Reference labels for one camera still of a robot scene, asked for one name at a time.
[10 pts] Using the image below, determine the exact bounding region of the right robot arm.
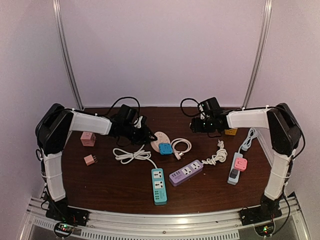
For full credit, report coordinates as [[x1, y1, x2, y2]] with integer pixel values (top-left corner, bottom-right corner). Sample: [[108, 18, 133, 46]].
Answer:
[[190, 103, 305, 221]]

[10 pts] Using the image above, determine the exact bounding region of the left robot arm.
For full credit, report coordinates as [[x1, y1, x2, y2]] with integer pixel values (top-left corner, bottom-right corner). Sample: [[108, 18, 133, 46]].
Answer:
[[35, 103, 158, 202]]

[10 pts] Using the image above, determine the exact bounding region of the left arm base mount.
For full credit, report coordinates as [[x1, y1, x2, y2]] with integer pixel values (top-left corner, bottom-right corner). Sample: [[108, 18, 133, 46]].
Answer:
[[45, 207, 89, 227]]

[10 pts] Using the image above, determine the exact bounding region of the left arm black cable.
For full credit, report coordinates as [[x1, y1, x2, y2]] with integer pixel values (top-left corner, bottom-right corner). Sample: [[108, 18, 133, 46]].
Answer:
[[34, 96, 141, 161]]

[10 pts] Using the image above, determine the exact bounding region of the right aluminium frame post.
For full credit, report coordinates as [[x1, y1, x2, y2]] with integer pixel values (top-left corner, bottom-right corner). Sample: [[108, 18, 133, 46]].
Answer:
[[242, 0, 273, 108]]

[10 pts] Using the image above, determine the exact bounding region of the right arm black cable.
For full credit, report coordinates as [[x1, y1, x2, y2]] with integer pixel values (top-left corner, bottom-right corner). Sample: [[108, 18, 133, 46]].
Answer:
[[180, 97, 306, 226]]

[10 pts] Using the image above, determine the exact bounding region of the teal strip white cable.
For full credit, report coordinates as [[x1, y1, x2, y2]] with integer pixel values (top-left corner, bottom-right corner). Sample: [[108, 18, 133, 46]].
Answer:
[[112, 146, 160, 170]]

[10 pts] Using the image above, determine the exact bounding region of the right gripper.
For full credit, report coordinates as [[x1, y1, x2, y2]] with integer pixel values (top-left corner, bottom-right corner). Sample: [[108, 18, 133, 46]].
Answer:
[[191, 116, 217, 133]]

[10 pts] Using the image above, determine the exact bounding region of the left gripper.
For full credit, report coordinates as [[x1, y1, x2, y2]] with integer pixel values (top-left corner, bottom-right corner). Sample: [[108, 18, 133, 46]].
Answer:
[[122, 123, 156, 146]]

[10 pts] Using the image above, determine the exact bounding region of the pink cube socket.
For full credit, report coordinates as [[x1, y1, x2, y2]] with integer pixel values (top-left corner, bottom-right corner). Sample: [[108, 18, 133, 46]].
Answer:
[[80, 131, 96, 147]]

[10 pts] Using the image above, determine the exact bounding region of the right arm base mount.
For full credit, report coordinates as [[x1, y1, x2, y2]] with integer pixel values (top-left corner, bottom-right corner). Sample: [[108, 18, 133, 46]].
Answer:
[[239, 206, 282, 226]]

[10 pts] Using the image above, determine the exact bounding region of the front aluminium rail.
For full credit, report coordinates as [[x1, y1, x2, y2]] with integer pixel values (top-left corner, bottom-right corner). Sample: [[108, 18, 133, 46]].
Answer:
[[17, 197, 311, 240]]

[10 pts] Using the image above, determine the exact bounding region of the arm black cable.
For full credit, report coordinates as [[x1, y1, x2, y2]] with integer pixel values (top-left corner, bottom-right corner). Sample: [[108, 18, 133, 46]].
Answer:
[[34, 96, 141, 161], [180, 97, 306, 226]]

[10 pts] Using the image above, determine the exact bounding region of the blue white cube socket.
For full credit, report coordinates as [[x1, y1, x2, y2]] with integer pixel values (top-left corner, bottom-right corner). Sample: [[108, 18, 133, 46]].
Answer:
[[158, 143, 173, 155]]

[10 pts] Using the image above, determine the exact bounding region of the pink square plug adapter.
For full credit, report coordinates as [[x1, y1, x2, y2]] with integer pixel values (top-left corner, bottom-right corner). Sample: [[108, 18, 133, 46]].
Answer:
[[234, 157, 248, 172]]

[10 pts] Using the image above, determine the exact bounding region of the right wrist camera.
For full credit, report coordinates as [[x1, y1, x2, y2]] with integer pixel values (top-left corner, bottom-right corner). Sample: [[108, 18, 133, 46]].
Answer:
[[198, 97, 223, 120]]

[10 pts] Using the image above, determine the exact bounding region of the small pink plug adapter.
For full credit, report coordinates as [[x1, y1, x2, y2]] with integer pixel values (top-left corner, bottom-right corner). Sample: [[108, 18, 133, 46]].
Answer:
[[83, 154, 98, 166]]

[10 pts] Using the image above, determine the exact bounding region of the left aluminium frame post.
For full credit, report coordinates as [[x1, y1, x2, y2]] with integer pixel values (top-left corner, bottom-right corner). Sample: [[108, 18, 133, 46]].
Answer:
[[52, 0, 84, 110]]

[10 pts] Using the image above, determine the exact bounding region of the yellow cube socket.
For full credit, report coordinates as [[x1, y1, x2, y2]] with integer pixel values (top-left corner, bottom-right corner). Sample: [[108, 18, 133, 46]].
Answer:
[[224, 128, 238, 136]]

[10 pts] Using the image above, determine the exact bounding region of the grey blue power strip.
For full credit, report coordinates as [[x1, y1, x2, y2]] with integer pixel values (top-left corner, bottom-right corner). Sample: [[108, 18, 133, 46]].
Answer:
[[227, 152, 243, 186]]

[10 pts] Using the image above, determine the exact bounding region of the pink round power strip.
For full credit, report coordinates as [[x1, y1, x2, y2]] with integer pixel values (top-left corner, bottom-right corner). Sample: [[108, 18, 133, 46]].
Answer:
[[150, 131, 171, 153]]

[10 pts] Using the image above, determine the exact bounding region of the teal power strip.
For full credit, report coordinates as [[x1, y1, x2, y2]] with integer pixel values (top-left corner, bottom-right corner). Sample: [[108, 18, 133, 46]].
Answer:
[[151, 168, 168, 206]]

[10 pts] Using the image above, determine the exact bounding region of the purple strip white cable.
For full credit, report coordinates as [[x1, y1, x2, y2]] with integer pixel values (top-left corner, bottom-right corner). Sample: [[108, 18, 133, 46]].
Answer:
[[201, 139, 229, 166]]

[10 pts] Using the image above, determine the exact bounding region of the grey blue strip cable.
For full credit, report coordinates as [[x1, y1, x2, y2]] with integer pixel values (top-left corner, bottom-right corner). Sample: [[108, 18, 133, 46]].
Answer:
[[237, 127, 258, 154]]

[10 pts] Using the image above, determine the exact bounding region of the black plug adapter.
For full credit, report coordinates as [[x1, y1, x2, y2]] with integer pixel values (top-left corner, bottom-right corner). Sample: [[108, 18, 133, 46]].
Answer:
[[229, 168, 239, 179]]

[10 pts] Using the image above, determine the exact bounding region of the purple power strip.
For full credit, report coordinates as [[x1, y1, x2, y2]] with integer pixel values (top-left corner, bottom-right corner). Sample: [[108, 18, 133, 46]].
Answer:
[[169, 159, 204, 187]]

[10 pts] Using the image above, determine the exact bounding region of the aluminium frame post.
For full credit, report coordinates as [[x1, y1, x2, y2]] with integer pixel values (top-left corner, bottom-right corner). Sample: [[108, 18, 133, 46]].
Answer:
[[52, 0, 84, 110], [242, 0, 273, 108]]

